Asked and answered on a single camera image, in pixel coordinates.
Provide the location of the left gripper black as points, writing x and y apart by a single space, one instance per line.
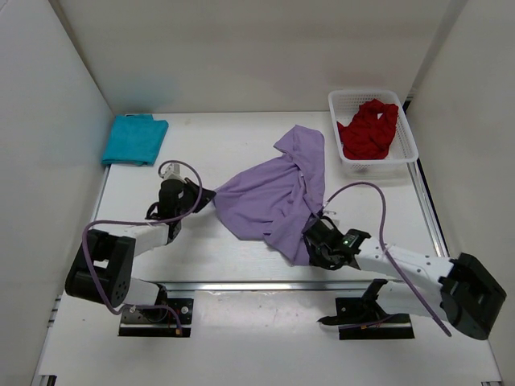
191 186

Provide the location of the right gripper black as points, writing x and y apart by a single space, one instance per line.
315 260

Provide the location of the lavender t shirt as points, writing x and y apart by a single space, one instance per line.
274 200

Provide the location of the teal t shirt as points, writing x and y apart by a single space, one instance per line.
134 140

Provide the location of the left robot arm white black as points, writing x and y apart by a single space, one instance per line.
102 269

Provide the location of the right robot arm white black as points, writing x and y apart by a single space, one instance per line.
459 291

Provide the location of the red t shirt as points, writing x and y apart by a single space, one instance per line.
371 131

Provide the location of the white plastic basket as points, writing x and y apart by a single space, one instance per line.
344 104

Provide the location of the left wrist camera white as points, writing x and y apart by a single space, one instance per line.
170 170

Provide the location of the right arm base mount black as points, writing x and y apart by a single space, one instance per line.
362 318

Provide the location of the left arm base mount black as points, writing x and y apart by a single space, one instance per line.
160 323

